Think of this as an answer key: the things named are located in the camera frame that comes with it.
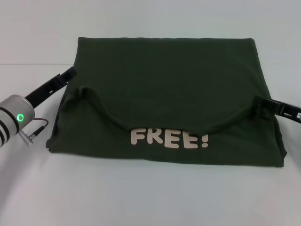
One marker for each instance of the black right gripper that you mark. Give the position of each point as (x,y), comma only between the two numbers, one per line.
(290,113)

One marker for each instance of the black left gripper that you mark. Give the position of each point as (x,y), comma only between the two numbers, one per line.
(42,91)

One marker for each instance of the dark green t-shirt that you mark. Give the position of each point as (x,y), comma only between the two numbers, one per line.
(164,99)

